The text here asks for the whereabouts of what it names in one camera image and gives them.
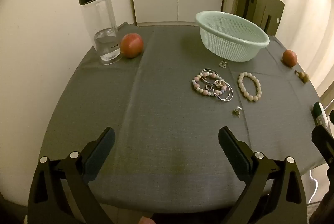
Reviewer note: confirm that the white and green small device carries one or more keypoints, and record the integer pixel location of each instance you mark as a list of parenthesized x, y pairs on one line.
[(320, 115)]

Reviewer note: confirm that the silver hoop earring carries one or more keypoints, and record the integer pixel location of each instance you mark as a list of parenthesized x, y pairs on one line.
[(213, 92), (201, 73), (232, 93)]

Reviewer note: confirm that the white curtain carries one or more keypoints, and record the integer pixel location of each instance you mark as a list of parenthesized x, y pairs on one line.
[(310, 17)]

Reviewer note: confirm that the small red tomato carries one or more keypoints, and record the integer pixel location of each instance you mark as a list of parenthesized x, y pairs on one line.
[(289, 57)]

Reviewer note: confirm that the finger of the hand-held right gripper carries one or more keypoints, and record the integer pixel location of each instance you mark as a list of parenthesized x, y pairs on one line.
[(325, 141)]

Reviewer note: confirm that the glass bottle with black lid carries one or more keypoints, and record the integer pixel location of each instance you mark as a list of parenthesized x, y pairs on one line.
[(100, 23)]

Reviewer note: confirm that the large red tomato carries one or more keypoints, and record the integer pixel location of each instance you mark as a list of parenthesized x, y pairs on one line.
[(131, 45)]

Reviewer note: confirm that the light green plastic basket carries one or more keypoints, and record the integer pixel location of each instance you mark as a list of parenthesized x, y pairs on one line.
[(229, 36)]

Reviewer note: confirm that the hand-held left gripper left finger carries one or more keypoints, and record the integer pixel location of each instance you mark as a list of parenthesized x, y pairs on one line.
[(100, 152)]

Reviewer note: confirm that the small silver earring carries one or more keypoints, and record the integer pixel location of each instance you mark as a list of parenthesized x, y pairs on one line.
[(237, 111), (223, 64)]

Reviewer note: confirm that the grey tablecloth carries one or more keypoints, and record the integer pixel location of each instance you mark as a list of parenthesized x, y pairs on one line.
[(169, 135)]

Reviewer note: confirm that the grey folding chair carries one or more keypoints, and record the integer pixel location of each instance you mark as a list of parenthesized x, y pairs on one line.
[(258, 7)]

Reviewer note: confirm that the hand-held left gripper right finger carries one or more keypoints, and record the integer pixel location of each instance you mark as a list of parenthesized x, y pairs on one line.
[(233, 152)]

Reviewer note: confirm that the small gold charm earring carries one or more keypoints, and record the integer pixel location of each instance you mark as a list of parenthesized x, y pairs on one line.
[(218, 84)]

